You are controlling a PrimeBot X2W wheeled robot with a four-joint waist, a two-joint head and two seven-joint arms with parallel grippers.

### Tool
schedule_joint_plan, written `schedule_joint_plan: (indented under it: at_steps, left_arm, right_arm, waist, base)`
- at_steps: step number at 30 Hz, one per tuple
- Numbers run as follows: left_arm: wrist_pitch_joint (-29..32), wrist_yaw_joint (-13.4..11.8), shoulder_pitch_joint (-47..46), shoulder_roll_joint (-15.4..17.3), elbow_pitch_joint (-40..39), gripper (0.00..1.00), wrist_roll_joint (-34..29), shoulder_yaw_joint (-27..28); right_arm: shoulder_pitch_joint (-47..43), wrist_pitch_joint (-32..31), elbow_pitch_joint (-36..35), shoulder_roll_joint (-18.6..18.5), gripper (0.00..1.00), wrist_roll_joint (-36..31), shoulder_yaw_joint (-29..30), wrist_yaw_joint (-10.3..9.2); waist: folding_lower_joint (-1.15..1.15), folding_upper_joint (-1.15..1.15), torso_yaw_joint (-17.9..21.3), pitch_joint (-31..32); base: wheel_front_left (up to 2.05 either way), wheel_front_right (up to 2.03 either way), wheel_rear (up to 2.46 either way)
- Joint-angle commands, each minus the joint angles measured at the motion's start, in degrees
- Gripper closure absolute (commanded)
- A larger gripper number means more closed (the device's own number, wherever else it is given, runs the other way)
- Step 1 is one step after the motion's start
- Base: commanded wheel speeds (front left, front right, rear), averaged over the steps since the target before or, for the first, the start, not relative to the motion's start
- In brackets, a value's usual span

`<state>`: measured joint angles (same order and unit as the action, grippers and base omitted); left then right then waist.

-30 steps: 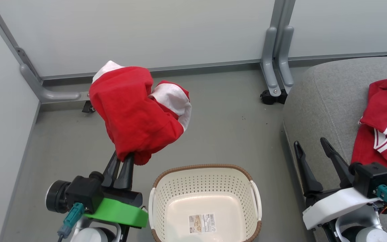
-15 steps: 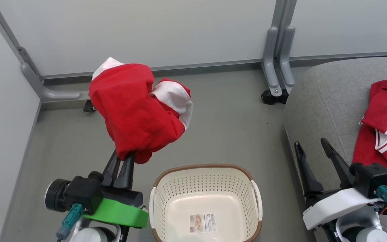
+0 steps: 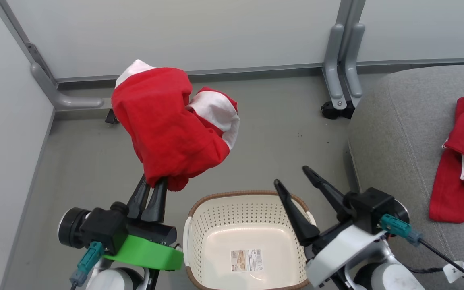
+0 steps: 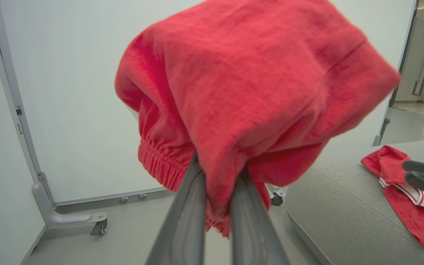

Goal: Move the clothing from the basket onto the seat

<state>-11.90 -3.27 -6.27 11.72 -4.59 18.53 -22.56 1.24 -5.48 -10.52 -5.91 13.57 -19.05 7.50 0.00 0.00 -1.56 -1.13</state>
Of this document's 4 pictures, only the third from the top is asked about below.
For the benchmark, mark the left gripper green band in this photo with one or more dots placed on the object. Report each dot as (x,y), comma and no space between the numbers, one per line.
(147,251)

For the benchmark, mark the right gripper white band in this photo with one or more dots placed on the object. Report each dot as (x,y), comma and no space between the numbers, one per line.
(340,251)

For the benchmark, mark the red garment with white panels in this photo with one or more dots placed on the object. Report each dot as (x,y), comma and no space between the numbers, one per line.
(163,125)

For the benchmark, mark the red garment with striped trim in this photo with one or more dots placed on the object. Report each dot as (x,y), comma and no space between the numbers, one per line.
(457,181)

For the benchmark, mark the grey fabric sofa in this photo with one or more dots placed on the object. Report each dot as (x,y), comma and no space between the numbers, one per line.
(397,141)

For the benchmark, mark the white perforated laundry basket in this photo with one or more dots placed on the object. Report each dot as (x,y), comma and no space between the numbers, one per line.
(216,225)

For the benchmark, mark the paper barcode sticker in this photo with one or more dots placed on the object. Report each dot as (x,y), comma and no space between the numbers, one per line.
(247,260)

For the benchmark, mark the black caster wheel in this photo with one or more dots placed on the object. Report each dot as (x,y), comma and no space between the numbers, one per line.
(111,117)
(334,110)

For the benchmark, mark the long grey partition foot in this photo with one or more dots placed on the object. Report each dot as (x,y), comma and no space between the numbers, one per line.
(67,100)

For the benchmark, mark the tall grey partition foot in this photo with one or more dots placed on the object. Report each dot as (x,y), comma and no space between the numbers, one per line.
(332,68)
(355,64)

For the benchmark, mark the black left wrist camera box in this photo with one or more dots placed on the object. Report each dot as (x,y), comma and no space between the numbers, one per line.
(105,229)

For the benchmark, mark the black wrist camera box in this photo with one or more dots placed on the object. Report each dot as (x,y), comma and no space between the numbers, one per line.
(105,229)
(371,209)

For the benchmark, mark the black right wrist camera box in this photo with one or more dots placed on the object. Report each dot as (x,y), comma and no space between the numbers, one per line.
(371,209)

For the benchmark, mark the grey partition post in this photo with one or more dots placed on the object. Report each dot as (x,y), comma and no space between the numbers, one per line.
(351,12)
(18,36)

